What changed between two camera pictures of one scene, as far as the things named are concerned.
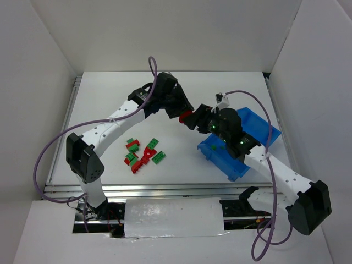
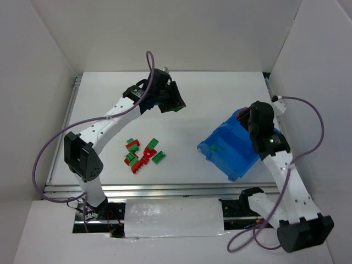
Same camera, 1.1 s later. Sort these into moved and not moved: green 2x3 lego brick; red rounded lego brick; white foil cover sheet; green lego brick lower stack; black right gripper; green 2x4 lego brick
Moved: black right gripper; red rounded lego brick
Not moved: white foil cover sheet; green 2x4 lego brick; green 2x3 lego brick; green lego brick lower stack
